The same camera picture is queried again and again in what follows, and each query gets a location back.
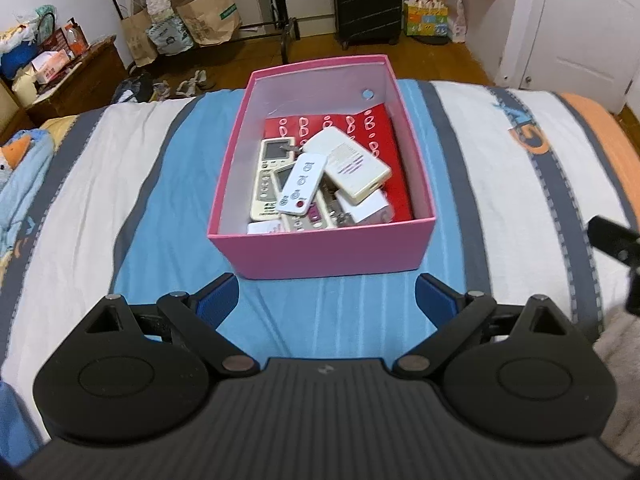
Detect white charger adapter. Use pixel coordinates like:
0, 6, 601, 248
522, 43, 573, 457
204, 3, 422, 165
335, 190, 395, 226

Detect small white button remote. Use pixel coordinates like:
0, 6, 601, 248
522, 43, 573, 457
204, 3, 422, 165
273, 153, 328, 217

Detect white remote with screen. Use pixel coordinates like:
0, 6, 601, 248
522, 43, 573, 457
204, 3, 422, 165
250, 136, 295, 222

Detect pink cardboard box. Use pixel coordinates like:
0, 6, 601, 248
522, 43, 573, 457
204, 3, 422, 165
207, 54, 436, 280

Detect universal AC remote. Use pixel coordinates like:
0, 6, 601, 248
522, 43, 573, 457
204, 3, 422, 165
272, 164, 336, 232

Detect white small card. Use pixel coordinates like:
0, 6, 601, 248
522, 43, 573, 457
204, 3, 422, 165
247, 219, 286, 235

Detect striped blue white bedspread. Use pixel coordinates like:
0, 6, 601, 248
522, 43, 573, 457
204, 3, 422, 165
1, 79, 639, 464

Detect red glasses-print bag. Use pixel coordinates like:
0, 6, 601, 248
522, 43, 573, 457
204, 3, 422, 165
262, 104, 413, 222

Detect white door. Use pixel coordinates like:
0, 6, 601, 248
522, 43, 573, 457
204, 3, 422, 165
496, 0, 639, 113

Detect shoes on floor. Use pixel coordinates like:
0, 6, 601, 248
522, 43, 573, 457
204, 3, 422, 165
111, 70, 216, 104

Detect blue plush toy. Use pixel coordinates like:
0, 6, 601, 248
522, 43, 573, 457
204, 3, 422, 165
1, 129, 54, 256

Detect dark wooden nightstand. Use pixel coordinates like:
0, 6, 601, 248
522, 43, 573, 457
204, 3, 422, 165
1, 36, 128, 142

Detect brown paper bag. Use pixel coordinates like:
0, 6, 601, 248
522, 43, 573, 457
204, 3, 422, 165
177, 0, 241, 47

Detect colourful gift bag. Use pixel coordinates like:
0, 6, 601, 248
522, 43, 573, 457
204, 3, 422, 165
404, 0, 449, 38

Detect black suitcase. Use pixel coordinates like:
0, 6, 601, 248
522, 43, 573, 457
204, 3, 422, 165
333, 0, 404, 50

